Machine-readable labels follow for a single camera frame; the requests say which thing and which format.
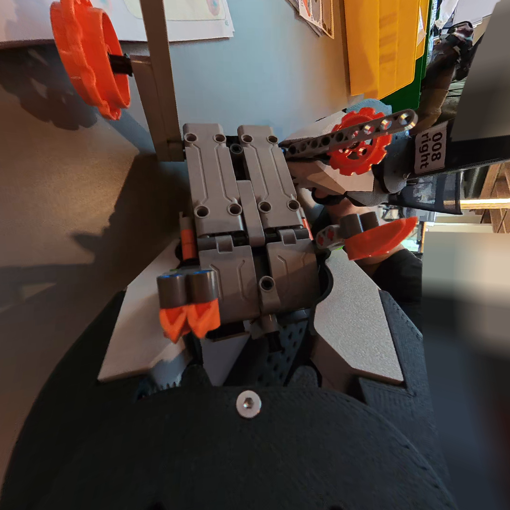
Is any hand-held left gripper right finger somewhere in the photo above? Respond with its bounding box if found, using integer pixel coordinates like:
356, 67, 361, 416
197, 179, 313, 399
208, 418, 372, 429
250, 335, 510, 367
307, 249, 405, 385

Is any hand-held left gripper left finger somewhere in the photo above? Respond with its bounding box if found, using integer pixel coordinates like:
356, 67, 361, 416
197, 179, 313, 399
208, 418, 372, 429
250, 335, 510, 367
97, 239, 212, 386

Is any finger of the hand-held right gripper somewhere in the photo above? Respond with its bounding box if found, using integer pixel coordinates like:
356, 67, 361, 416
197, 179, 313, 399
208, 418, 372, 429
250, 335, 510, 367
286, 157, 378, 208
279, 99, 394, 146

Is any grey orange building-block robot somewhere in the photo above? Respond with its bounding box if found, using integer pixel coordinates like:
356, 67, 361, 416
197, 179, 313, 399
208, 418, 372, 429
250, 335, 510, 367
155, 121, 419, 351

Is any person's right hand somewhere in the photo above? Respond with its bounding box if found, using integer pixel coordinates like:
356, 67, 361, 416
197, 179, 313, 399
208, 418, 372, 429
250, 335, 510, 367
319, 197, 403, 277

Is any green plastic board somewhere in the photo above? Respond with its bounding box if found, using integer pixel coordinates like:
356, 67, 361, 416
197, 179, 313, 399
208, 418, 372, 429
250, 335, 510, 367
376, 0, 431, 111

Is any yellow plastic bin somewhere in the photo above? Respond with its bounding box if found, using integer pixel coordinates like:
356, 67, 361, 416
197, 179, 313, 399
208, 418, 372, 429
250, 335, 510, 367
344, 0, 432, 101

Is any small printed booklet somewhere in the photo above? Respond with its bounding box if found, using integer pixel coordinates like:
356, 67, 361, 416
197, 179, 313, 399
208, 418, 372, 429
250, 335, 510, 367
297, 0, 335, 39

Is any white instruction booklet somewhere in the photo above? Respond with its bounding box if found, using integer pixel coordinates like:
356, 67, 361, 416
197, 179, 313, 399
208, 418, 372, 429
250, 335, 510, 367
0, 0, 236, 44

